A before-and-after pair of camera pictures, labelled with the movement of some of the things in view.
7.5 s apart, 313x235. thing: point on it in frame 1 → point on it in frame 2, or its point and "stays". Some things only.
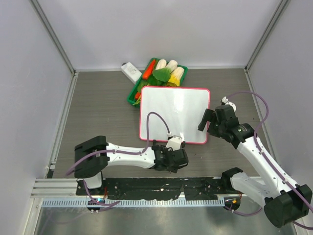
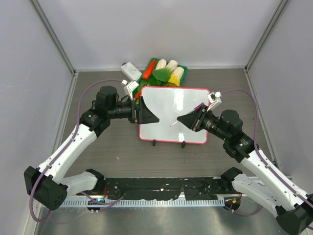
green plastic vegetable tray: (158, 73) stays
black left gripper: (173, 169) → (143, 114)
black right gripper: (209, 116) → (194, 120)
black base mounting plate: (178, 188) stays
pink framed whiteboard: (182, 108) stays
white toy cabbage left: (162, 63) stays
